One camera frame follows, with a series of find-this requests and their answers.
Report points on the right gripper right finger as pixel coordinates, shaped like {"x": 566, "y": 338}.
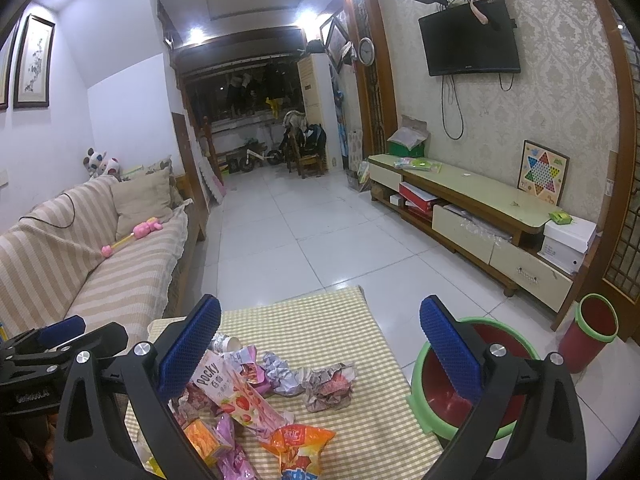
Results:
{"x": 548, "y": 441}

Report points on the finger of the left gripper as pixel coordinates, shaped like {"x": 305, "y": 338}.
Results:
{"x": 56, "y": 334}

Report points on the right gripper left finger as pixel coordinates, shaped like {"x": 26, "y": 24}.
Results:
{"x": 91, "y": 440}

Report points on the pink foil wrapper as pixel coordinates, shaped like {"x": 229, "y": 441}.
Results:
{"x": 232, "y": 461}

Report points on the pink newspaper ball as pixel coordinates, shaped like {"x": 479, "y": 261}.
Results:
{"x": 330, "y": 388}

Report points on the orange chip bag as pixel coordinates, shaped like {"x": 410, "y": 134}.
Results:
{"x": 298, "y": 449}

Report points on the yellow iced tea carton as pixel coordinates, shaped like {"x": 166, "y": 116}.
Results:
{"x": 206, "y": 442}

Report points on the striped beige sofa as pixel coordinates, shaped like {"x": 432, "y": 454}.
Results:
{"x": 52, "y": 266}

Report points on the large red green-rimmed bin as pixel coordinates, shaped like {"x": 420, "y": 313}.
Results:
{"x": 448, "y": 377}

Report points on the small red green-rimmed bin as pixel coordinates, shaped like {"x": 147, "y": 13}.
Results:
{"x": 594, "y": 326}

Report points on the pink toy wand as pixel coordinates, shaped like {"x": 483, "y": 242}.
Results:
{"x": 140, "y": 231}

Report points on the checkered yellow tablecloth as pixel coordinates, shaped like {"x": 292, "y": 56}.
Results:
{"x": 376, "y": 436}

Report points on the patterned paper cup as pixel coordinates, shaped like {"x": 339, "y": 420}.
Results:
{"x": 222, "y": 343}

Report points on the beige sofa cushion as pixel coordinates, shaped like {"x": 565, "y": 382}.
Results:
{"x": 140, "y": 199}

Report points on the plush toy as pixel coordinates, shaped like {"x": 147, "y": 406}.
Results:
{"x": 99, "y": 164}

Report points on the white shoe box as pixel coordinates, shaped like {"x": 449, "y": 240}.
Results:
{"x": 566, "y": 245}

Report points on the wooden TV cabinet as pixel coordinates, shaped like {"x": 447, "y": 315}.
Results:
{"x": 495, "y": 226}

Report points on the crumpled white paper ball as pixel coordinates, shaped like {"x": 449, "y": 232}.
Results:
{"x": 284, "y": 380}

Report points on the small green box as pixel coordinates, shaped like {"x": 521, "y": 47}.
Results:
{"x": 561, "y": 218}

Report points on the chinese checkers board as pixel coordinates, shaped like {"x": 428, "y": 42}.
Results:
{"x": 542, "y": 172}

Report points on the red folder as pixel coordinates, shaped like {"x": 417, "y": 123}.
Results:
{"x": 418, "y": 200}

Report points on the white balance bike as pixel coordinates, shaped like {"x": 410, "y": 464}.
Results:
{"x": 253, "y": 155}

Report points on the green cardboard box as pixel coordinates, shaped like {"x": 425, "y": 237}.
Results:
{"x": 411, "y": 139}

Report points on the standing air conditioner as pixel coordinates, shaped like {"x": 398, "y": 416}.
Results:
{"x": 314, "y": 71}

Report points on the framed wall picture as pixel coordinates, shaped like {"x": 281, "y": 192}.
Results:
{"x": 32, "y": 73}

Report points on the wall-mounted black television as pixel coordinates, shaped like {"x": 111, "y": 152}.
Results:
{"x": 456, "y": 42}

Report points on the round wall clock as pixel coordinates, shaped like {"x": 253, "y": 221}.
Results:
{"x": 366, "y": 51}

